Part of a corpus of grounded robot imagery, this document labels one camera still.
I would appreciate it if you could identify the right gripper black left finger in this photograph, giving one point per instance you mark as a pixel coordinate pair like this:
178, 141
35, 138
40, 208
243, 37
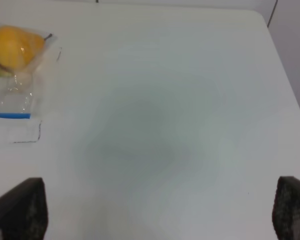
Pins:
24, 211

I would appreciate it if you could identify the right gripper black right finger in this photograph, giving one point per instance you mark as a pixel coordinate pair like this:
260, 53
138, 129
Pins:
286, 209

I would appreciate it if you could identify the yellow pear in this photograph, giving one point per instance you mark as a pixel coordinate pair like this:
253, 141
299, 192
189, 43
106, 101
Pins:
19, 47

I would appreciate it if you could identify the clear zip bag blue seal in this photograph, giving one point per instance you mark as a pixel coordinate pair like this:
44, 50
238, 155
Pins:
20, 98

